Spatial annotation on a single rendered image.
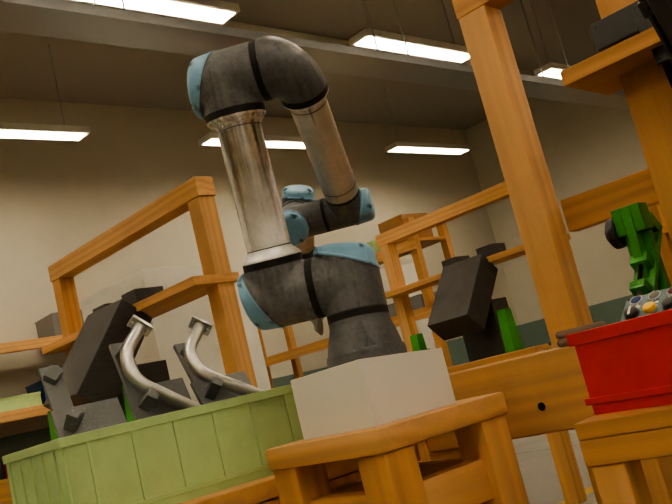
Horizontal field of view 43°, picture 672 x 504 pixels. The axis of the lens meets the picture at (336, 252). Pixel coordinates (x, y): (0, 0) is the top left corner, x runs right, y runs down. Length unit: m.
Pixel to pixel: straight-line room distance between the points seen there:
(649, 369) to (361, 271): 0.57
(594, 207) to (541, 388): 0.80
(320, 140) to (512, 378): 0.60
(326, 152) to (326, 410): 0.52
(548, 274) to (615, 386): 1.09
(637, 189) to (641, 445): 1.20
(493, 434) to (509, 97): 1.11
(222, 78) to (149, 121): 8.55
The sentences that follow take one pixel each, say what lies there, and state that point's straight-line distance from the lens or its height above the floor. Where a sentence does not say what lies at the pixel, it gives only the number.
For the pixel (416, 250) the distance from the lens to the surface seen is 7.20.
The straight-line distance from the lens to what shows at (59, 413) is 1.96.
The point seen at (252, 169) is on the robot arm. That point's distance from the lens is 1.60.
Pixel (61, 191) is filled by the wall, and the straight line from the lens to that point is 9.25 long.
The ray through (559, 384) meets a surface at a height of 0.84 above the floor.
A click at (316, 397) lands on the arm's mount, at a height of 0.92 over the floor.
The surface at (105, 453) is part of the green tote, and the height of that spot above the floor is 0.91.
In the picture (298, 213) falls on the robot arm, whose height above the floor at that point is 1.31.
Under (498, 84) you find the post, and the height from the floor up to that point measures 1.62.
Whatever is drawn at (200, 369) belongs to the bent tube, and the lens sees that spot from 2.04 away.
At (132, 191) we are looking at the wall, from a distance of 9.66.
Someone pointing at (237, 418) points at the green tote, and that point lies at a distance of 1.77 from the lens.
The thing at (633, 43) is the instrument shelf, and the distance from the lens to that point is 2.11.
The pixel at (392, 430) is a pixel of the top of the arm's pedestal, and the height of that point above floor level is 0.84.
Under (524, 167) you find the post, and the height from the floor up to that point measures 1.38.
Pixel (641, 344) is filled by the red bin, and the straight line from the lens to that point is 1.22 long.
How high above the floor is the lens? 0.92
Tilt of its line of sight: 9 degrees up
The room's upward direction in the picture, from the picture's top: 14 degrees counter-clockwise
